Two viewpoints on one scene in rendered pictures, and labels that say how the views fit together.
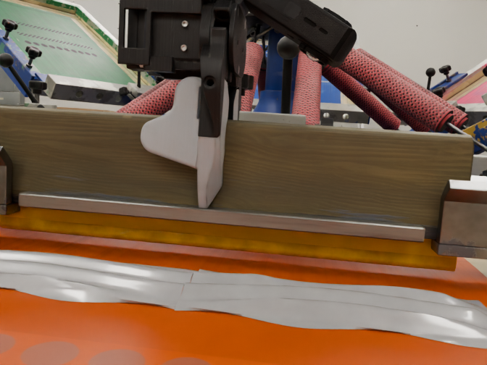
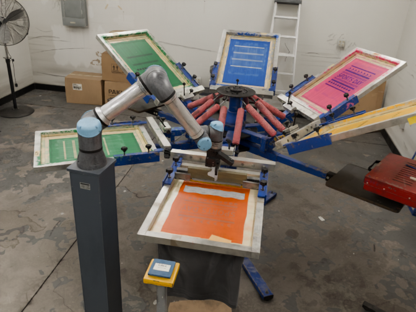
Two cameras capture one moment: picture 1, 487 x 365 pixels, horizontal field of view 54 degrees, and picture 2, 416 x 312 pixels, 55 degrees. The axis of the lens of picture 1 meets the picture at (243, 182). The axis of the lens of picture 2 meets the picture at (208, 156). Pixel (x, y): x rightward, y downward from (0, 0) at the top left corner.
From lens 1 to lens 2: 2.06 m
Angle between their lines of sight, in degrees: 20
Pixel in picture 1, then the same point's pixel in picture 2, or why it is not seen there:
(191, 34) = (213, 163)
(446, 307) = (239, 195)
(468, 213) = (245, 184)
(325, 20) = (229, 162)
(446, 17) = not seen: outside the picture
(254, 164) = (221, 176)
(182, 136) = (212, 174)
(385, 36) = not seen: outside the picture
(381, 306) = (233, 194)
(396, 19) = not seen: outside the picture
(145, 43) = (208, 164)
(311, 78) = (239, 123)
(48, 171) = (195, 175)
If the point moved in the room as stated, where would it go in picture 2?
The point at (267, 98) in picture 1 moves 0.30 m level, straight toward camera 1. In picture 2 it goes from (229, 114) to (227, 129)
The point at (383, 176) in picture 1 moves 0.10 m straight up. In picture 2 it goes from (236, 178) to (238, 163)
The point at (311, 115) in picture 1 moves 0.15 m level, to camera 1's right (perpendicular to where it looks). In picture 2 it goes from (238, 137) to (259, 139)
